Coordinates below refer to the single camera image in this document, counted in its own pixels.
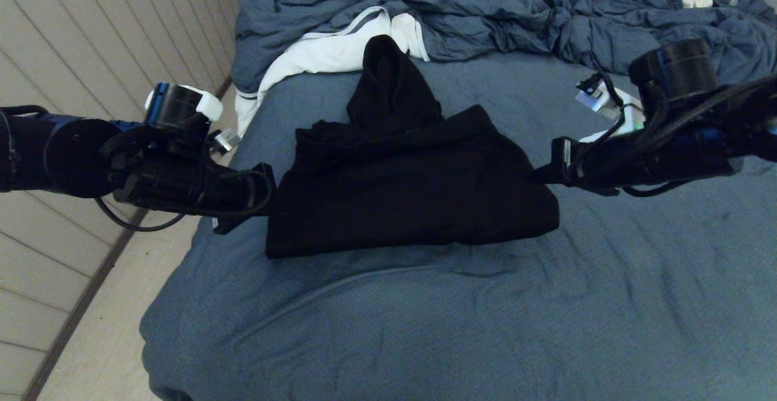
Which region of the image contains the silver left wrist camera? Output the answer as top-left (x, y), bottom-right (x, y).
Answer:
top-left (209, 129), bottom-right (242, 154)

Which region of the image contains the black hooded sweatshirt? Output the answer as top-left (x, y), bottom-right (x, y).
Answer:
top-left (265, 35), bottom-right (560, 260)

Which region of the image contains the crumpled blue duvet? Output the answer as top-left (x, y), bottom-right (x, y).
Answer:
top-left (231, 0), bottom-right (777, 99)

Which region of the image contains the white garment with dark stripe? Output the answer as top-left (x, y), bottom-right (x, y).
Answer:
top-left (236, 7), bottom-right (430, 138)

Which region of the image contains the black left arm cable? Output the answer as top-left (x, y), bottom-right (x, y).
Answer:
top-left (94, 167), bottom-right (274, 233)

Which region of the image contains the blue bed sheet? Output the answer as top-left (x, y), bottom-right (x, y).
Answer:
top-left (140, 52), bottom-right (777, 401)

